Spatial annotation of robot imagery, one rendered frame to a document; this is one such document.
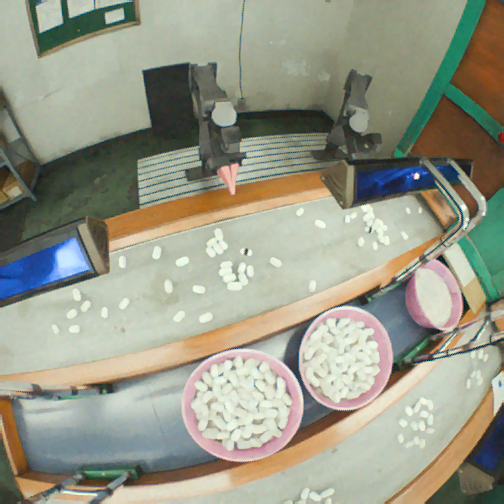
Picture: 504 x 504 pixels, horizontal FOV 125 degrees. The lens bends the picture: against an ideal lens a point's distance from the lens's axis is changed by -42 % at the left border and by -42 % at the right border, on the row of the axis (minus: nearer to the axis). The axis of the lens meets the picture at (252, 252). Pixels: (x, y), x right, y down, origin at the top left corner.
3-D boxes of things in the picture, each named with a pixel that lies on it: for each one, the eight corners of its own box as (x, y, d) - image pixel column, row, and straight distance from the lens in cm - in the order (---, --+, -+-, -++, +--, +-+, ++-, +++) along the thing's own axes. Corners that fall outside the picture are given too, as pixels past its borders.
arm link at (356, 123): (370, 137, 73) (379, 103, 78) (343, 126, 72) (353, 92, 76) (359, 144, 84) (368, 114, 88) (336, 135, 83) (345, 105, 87)
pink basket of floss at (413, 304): (392, 321, 82) (411, 313, 75) (401, 259, 96) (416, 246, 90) (442, 345, 98) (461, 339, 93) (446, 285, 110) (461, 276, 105)
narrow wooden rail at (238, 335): (11, 379, 102) (-12, 376, 96) (432, 243, 121) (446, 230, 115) (13, 394, 102) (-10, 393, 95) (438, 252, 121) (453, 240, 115)
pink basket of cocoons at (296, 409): (175, 369, 64) (165, 368, 54) (270, 338, 64) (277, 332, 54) (210, 460, 67) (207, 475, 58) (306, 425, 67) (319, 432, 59)
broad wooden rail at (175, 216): (22, 282, 119) (-6, 262, 108) (378, 187, 135) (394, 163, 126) (21, 308, 114) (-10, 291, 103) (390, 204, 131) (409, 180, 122)
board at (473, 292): (435, 243, 102) (437, 242, 101) (449, 235, 115) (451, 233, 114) (473, 315, 104) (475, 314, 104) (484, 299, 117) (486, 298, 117)
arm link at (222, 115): (246, 124, 56) (238, 82, 61) (209, 128, 54) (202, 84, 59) (236, 139, 66) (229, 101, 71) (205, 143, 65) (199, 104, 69)
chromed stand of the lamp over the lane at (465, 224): (335, 256, 79) (413, 149, 52) (374, 241, 92) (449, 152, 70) (362, 306, 76) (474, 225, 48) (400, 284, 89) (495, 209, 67)
